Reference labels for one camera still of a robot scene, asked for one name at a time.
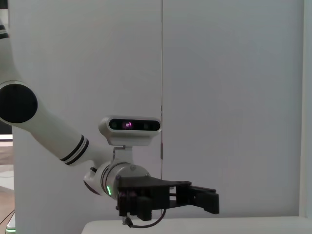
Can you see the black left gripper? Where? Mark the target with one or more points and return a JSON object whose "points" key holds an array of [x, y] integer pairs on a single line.
{"points": [[146, 192]]}

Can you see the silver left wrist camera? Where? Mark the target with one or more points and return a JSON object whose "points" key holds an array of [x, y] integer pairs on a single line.
{"points": [[131, 125]]}

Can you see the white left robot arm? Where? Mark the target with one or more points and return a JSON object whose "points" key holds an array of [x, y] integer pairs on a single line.
{"points": [[48, 126]]}

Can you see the white base with green light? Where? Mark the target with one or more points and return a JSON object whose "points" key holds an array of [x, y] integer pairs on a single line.
{"points": [[9, 225]]}

